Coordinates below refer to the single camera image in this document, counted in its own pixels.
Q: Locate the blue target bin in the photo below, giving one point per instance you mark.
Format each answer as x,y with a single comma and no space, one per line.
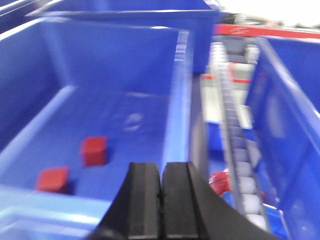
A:
63,80

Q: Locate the blue bin at right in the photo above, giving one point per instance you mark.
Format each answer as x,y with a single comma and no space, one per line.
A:
284,103

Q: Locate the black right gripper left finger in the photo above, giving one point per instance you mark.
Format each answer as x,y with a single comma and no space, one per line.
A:
135,213

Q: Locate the red cube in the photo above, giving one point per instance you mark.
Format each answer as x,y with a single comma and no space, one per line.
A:
54,180
93,151

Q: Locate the roller conveyor track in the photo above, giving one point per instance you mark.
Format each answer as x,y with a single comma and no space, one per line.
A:
247,198

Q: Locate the red round object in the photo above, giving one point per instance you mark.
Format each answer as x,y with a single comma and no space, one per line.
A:
220,182

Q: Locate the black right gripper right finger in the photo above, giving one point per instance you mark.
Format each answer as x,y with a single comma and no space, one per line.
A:
193,211

